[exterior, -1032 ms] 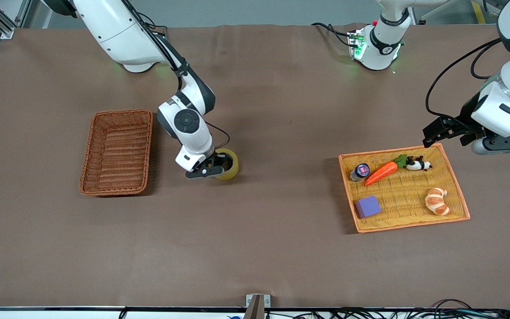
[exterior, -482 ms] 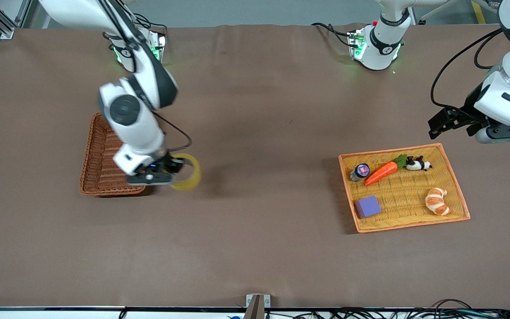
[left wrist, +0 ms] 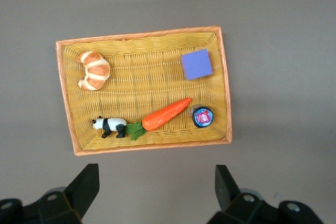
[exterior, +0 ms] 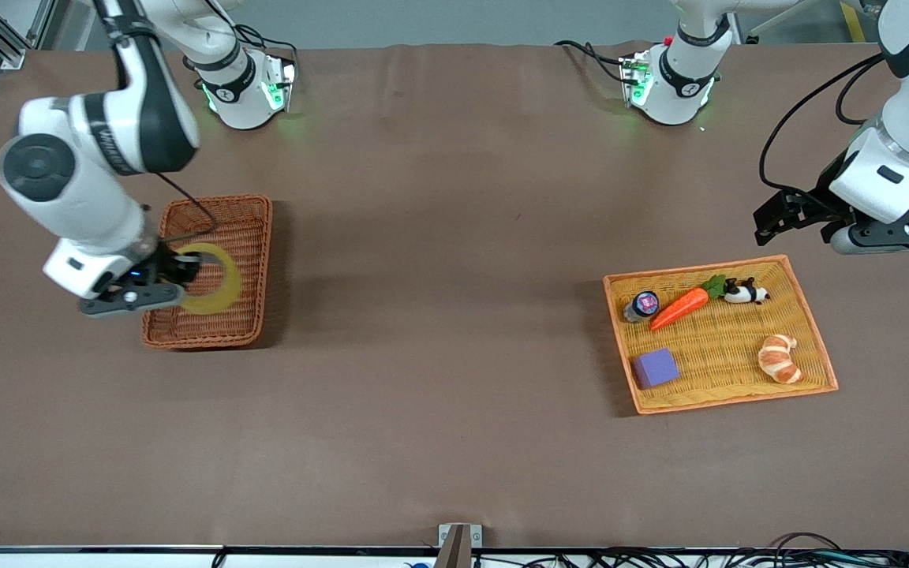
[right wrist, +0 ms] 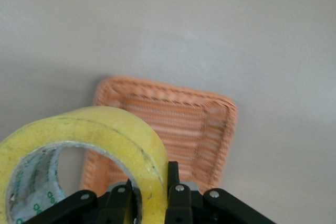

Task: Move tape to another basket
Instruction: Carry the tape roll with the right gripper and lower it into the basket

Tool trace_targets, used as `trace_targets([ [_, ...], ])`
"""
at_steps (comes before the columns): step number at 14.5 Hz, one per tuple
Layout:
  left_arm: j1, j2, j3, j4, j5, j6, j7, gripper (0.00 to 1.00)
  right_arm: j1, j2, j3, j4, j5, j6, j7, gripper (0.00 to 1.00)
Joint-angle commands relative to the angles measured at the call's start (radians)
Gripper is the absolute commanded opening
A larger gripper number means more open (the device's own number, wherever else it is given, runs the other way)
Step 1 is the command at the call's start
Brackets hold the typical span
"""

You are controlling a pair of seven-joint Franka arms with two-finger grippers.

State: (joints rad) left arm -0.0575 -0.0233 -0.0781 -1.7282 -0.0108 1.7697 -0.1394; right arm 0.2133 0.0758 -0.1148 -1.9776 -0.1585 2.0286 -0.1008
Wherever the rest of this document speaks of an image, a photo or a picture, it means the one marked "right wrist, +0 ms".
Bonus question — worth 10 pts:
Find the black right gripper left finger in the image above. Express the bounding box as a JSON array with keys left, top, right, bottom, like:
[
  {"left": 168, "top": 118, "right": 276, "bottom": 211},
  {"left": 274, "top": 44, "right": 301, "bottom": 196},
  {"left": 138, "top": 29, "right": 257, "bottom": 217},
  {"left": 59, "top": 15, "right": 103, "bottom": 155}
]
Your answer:
[{"left": 23, "top": 178, "right": 140, "bottom": 224}]

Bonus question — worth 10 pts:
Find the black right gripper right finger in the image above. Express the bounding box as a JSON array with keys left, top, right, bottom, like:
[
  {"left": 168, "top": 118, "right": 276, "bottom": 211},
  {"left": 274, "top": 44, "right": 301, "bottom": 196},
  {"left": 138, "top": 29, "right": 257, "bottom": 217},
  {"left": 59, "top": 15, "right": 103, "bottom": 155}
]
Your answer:
[{"left": 165, "top": 161, "right": 277, "bottom": 224}]

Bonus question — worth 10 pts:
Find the clear yellowish tape roll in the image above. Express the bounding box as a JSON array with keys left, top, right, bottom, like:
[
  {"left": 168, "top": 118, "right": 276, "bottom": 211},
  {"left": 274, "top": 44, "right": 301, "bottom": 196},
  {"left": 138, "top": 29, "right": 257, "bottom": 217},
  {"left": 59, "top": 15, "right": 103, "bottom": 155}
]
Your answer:
[{"left": 0, "top": 105, "right": 169, "bottom": 224}]

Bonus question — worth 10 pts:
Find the brown deep wicker basket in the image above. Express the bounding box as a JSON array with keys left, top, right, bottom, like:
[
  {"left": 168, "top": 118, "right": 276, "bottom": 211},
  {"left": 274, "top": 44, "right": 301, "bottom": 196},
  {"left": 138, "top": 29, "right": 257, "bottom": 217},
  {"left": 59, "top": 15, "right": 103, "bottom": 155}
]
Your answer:
[{"left": 80, "top": 75, "right": 238, "bottom": 196}]

